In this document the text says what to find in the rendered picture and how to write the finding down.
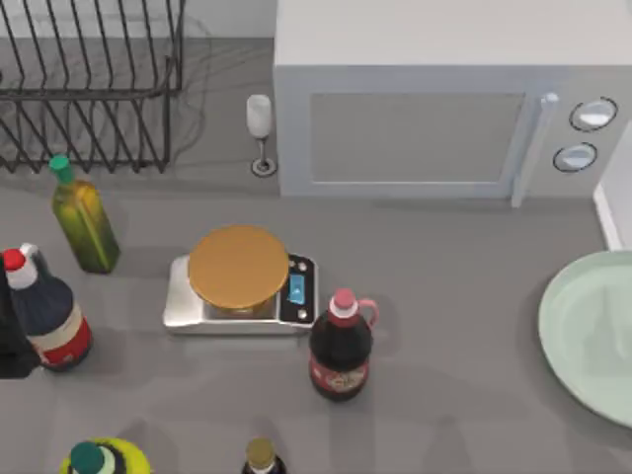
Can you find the silver kitchen scale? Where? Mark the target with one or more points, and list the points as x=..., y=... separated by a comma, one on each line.
x=237, y=276

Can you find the clear wine glass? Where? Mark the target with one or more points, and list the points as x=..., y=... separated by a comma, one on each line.
x=259, y=116

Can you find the microwave door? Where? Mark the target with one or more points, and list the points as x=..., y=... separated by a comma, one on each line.
x=415, y=135

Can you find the pale microwave oven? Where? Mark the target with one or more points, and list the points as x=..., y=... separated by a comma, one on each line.
x=419, y=44

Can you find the dark bottle with gold cap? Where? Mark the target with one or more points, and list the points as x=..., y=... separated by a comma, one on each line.
x=261, y=459

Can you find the green oil bottle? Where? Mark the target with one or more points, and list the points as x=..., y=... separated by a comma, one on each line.
x=86, y=222

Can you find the microwave knob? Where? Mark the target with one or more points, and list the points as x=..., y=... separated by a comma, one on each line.
x=574, y=156
x=592, y=114

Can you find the dark bottle with red cap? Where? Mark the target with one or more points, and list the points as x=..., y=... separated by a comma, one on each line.
x=49, y=316

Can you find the pale green plate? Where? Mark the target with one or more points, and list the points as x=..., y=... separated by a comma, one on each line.
x=592, y=336

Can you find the yellow bottle with green cap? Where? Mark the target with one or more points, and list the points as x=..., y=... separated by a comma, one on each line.
x=106, y=459

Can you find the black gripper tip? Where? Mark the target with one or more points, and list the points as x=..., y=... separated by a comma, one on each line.
x=12, y=336

